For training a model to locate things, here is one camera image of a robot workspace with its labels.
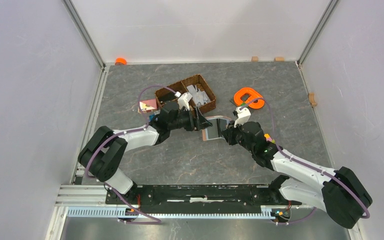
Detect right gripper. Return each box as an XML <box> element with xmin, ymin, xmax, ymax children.
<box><xmin>221</xmin><ymin>118</ymin><xmax>255</xmax><ymax>154</ymax></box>

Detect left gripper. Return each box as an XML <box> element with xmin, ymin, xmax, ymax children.
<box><xmin>168</xmin><ymin>106</ymin><xmax>213</xmax><ymax>132</ymax></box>

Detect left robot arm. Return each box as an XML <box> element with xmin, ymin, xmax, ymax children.
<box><xmin>77</xmin><ymin>101</ymin><xmax>212</xmax><ymax>204</ymax></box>

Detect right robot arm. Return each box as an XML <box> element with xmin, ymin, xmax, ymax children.
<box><xmin>221</xmin><ymin>121</ymin><xmax>373</xmax><ymax>229</ymax></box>

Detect silver cards pile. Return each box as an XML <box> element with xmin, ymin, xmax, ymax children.
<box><xmin>186</xmin><ymin>84</ymin><xmax>211</xmax><ymax>107</ymax></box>

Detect yellow green toy bricks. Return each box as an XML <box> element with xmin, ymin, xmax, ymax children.
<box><xmin>264</xmin><ymin>133</ymin><xmax>275</xmax><ymax>143</ymax></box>

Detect brown wicker basket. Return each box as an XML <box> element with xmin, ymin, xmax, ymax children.
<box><xmin>155</xmin><ymin>74</ymin><xmax>216</xmax><ymax>115</ymax></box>

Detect wooden block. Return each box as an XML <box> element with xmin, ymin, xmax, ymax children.
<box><xmin>251</xmin><ymin>56</ymin><xmax>259</xmax><ymax>62</ymax></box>
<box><xmin>274</xmin><ymin>56</ymin><xmax>285</xmax><ymax>62</ymax></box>

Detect curved wooden piece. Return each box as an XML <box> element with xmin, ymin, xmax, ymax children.
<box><xmin>308</xmin><ymin>92</ymin><xmax>318</xmax><ymax>108</ymax></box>

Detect orange cap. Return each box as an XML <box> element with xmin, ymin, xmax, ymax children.
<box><xmin>114</xmin><ymin>57</ymin><xmax>127</xmax><ymax>66</ymax></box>

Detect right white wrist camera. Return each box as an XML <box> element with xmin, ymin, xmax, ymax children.
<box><xmin>233</xmin><ymin>106</ymin><xmax>251</xmax><ymax>128</ymax></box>

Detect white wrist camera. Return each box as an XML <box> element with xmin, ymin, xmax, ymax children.
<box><xmin>174</xmin><ymin>91</ymin><xmax>193</xmax><ymax>111</ymax></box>
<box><xmin>233</xmin><ymin>106</ymin><xmax>251</xmax><ymax>128</ymax></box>

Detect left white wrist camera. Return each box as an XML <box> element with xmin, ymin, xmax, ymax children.
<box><xmin>174</xmin><ymin>91</ymin><xmax>193</xmax><ymax>111</ymax></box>

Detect orange plastic ring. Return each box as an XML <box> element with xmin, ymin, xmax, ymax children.
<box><xmin>233</xmin><ymin>87</ymin><xmax>266</xmax><ymax>110</ymax></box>

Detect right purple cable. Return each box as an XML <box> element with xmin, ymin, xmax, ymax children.
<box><xmin>239</xmin><ymin>97</ymin><xmax>372</xmax><ymax>226</ymax></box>

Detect purple cable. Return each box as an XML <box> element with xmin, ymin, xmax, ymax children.
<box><xmin>239</xmin><ymin>97</ymin><xmax>372</xmax><ymax>226</ymax></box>
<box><xmin>84</xmin><ymin>85</ymin><xmax>181</xmax><ymax>225</ymax></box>

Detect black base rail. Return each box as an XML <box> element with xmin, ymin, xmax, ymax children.
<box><xmin>124</xmin><ymin>184</ymin><xmax>302</xmax><ymax>214</ymax></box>

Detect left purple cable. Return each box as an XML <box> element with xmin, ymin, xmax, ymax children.
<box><xmin>84</xmin><ymin>85</ymin><xmax>181</xmax><ymax>225</ymax></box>

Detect white comb cable duct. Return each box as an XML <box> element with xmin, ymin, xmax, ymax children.
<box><xmin>67</xmin><ymin>206</ymin><xmax>275</xmax><ymax>220</ymax></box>

